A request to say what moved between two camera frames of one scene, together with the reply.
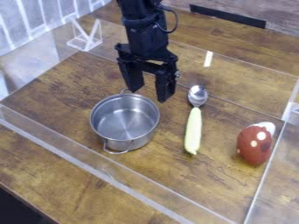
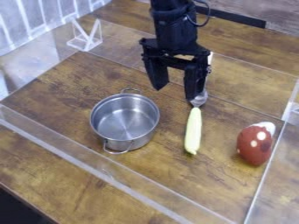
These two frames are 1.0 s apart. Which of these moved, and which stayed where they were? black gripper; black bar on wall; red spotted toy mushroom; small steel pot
Moved: black gripper
Stayed: black bar on wall; red spotted toy mushroom; small steel pot
